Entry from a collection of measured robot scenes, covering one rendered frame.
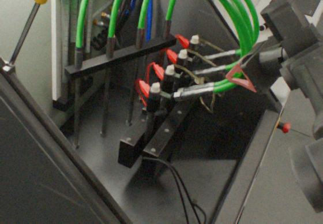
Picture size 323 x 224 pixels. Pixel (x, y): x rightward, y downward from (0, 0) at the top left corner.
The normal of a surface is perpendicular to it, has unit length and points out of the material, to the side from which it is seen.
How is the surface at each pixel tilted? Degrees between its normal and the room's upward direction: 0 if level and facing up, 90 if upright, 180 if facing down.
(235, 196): 0
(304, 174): 43
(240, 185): 0
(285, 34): 70
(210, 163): 0
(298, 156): 51
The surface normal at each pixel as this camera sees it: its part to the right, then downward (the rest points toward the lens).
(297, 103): 0.09, -0.78
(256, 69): 0.48, -0.16
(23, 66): 0.88, 0.36
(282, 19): -0.24, 0.28
